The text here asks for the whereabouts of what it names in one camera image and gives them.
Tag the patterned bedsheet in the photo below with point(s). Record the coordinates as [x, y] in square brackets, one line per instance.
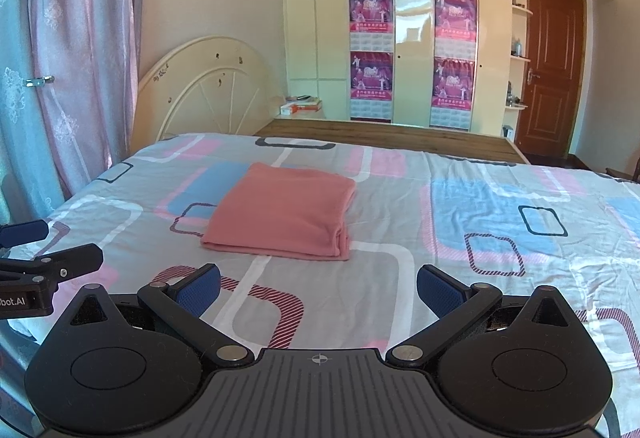
[450, 218]

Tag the small white bin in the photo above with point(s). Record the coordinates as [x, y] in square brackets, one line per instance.
[508, 132]

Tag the wooden bed board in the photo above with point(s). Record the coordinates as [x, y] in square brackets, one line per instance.
[400, 138]

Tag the white and red box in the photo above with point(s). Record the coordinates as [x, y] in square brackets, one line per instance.
[300, 107]

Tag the small bottle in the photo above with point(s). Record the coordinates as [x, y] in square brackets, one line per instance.
[518, 48]

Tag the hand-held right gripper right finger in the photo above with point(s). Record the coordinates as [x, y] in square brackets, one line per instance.
[440, 290]

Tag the brown wooden door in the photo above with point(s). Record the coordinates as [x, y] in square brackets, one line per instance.
[550, 68]

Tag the metal curtain tieback hook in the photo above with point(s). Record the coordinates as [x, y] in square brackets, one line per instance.
[40, 81]

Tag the pink knit sweater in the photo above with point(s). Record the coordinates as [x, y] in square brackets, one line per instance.
[285, 213]

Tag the cream corner shelf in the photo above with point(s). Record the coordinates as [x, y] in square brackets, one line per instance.
[520, 59]

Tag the cream round headboard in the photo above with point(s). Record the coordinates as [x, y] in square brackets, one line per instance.
[200, 88]

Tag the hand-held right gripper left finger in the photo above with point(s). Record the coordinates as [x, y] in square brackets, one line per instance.
[197, 290]

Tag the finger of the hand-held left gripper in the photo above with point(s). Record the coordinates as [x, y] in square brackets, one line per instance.
[75, 260]
[25, 233]

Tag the purple calendar poster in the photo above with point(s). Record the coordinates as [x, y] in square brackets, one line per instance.
[371, 10]
[452, 85]
[455, 18]
[371, 78]

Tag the pink and blue sheer curtain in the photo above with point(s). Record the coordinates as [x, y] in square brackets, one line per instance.
[75, 43]

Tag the dark wooden chair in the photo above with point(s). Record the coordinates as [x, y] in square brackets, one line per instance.
[625, 172]

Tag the cream wardrobe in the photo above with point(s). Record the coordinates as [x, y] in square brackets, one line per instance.
[412, 18]

